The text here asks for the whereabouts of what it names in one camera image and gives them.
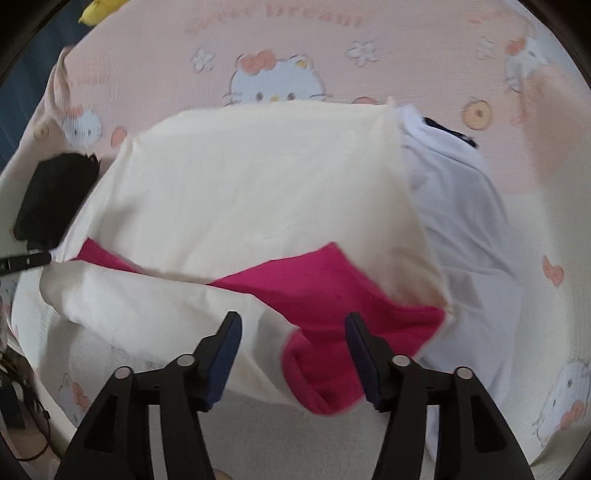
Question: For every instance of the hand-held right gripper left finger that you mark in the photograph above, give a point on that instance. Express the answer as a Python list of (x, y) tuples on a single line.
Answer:
[(228, 355)]

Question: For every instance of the black garment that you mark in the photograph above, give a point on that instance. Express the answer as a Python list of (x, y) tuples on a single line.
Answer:
[(55, 198)]

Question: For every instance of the cream and pink shirt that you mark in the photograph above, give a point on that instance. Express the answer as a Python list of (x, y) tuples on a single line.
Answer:
[(231, 184)]

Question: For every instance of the cat print blanket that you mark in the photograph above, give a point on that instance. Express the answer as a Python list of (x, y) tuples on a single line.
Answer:
[(323, 55)]

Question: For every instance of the dark blue cloth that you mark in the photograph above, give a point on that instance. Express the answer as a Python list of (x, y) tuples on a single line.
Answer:
[(32, 92)]

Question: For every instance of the white garment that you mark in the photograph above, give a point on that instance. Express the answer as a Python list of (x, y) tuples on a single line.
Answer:
[(461, 230)]

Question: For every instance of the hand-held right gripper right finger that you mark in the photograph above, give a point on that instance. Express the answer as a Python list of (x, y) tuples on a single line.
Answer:
[(362, 360)]

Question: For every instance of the yellow plush toy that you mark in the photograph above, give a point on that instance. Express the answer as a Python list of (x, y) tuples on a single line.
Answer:
[(99, 11)]

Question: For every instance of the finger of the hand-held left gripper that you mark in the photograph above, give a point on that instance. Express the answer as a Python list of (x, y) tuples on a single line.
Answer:
[(23, 264)]

